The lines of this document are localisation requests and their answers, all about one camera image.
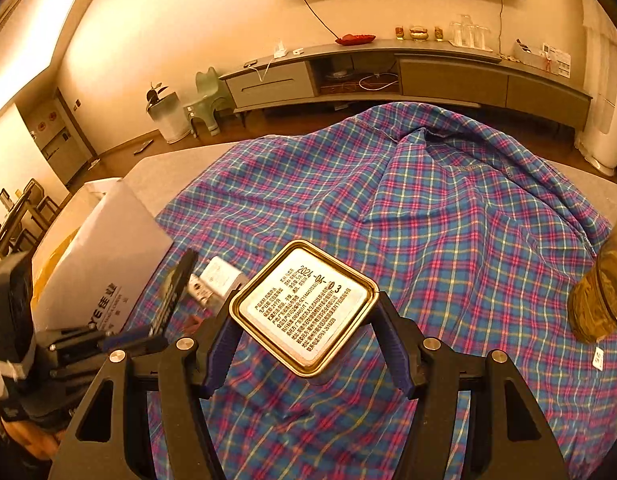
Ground white usb power adapter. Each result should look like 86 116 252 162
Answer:
187 256 248 315

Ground black marker pen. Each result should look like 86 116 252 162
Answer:
149 248 198 337

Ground square metal tea tin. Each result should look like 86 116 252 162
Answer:
228 240 380 382

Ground white cardboard storage box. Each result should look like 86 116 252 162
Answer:
31 178 173 333

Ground blue pink plaid cloth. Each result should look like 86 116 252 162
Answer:
128 103 617 479

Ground amber plastic jar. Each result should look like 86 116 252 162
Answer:
568 223 617 344

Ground potted plant white pot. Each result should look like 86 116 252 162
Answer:
146 82 190 144

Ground green plastic child chair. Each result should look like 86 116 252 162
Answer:
184 66 236 136

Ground grey tv cabinet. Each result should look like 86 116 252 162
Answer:
222 40 592 130

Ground white organizer box on cabinet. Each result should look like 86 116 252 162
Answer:
514 40 571 79

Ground clear glass cups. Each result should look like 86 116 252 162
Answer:
449 14 493 52

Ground red tray on cabinet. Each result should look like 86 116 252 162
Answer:
336 34 376 47

